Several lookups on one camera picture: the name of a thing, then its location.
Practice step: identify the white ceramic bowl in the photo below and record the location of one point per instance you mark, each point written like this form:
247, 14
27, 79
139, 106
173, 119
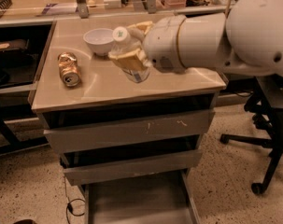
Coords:
100, 41

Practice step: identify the black office chair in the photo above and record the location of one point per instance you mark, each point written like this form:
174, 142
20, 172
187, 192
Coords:
266, 104

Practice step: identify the grey drawer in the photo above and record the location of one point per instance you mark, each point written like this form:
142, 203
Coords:
129, 131
132, 168
163, 198

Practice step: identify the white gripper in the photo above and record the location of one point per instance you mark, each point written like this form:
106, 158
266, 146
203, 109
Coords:
162, 44

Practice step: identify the white rod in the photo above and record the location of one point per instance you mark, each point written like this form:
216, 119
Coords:
227, 9

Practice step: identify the middle grey drawer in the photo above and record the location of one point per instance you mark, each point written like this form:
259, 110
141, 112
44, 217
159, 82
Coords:
132, 168

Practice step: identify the grey drawer cabinet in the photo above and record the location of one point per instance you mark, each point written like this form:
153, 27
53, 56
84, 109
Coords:
105, 94

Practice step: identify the black table leg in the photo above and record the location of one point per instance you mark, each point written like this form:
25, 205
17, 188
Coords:
13, 112

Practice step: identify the crushed orange soda can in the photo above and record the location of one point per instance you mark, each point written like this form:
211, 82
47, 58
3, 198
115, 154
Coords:
68, 69

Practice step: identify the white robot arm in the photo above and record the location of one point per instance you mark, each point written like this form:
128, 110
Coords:
246, 41

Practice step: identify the bottom grey drawer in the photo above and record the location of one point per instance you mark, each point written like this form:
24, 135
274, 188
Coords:
163, 198

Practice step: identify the purple white paper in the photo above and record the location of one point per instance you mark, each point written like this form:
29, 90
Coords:
53, 9

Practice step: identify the clear plastic bottle white cap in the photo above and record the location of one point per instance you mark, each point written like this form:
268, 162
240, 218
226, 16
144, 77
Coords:
125, 41

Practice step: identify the top grey drawer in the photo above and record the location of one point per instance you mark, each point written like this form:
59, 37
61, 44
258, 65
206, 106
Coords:
129, 131

